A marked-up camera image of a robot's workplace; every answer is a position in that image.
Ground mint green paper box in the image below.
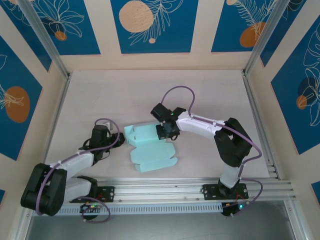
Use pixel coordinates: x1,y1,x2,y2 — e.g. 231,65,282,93
123,121,179,174

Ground black controller board green light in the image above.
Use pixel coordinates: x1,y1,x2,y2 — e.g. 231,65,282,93
79,202,101,214
221,202,248,217

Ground grey metal sheet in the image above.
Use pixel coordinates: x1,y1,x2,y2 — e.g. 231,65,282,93
23,201,303,240

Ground blue panel white flower drawing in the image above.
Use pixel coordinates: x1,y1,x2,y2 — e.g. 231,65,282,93
31,0,102,56

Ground blue panel orange circle flower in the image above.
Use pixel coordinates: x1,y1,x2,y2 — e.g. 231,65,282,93
0,34,44,162

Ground blue panel orange circle fern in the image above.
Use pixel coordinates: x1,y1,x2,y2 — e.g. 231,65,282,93
210,0,279,54

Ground blue panel dark circle leaves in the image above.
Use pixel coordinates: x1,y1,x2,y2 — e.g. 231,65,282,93
270,18,320,155

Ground blue panel white leaf lines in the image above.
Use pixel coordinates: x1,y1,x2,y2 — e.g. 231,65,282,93
259,0,320,68

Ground aluminium side rail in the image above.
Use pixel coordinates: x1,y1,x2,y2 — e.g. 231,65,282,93
241,69,305,240
14,72,73,240

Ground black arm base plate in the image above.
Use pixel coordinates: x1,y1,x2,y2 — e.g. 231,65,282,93
69,185,116,204
201,183,250,201

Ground wide aluminium base rail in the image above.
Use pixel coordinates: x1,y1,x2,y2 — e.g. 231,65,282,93
94,176,293,201

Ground grey slotted cable duct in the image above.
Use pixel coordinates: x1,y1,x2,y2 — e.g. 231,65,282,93
31,201,224,216

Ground dark blue wall panel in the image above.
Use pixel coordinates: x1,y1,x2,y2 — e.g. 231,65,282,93
0,4,53,73

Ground aluminium frame post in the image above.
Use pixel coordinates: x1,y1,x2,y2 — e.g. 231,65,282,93
18,0,72,79
242,0,294,76

